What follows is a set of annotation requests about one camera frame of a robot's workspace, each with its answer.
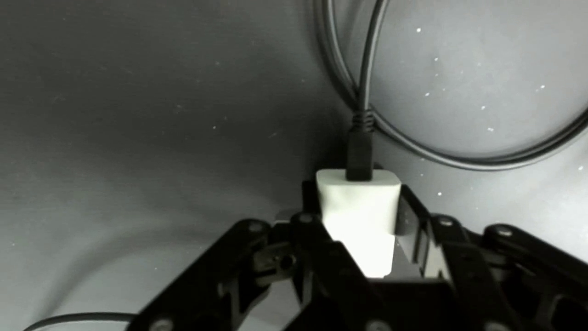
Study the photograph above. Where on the white charger adapter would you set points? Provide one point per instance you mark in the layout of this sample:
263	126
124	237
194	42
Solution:
363	216

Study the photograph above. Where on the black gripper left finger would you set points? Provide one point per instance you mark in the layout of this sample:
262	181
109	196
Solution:
221	288

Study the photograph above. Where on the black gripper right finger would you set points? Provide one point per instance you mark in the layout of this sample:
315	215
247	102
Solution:
502	279

